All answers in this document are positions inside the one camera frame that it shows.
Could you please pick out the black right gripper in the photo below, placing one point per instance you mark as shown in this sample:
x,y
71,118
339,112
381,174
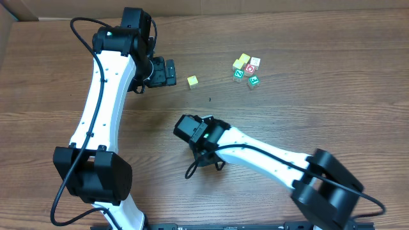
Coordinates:
x,y
208,160

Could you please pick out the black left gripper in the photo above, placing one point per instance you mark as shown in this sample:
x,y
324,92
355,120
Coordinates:
x,y
163,73

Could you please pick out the plain yellow wooden block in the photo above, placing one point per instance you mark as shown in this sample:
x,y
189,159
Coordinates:
x,y
193,82

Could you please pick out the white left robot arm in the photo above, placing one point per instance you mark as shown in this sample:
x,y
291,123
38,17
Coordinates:
x,y
90,166

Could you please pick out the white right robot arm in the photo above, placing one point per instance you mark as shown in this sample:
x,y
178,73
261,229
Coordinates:
x,y
321,187

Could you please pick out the yellow block back left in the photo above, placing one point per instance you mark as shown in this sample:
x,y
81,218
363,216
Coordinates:
x,y
237,65

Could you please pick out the green Z wooden block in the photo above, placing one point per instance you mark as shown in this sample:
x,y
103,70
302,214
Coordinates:
x,y
238,75

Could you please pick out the yellow block back top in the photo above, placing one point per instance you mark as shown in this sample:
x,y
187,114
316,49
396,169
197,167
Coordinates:
x,y
245,58

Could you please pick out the red apple wooden block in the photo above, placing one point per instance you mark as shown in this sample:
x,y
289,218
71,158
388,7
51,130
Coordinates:
x,y
249,70

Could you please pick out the green E wooden block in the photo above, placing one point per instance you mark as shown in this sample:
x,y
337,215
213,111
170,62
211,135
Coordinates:
x,y
253,82

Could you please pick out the white block red print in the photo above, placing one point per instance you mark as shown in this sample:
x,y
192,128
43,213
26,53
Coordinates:
x,y
255,62

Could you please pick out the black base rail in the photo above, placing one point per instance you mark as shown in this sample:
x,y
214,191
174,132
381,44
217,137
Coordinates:
x,y
299,225

